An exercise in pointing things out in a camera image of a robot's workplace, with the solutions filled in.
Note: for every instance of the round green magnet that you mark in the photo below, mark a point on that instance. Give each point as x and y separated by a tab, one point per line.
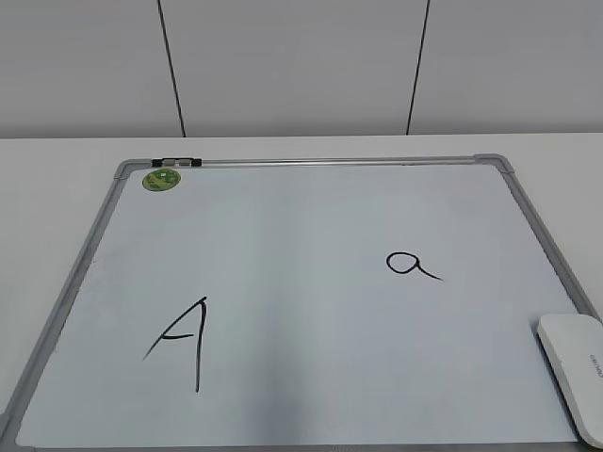
161	180

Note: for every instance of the white whiteboard eraser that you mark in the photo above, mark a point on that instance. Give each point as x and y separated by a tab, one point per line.
573	347

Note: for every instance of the grey framed whiteboard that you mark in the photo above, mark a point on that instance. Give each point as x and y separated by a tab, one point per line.
379	304

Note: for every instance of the black silver frame clip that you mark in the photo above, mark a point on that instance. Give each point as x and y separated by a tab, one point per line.
176	162

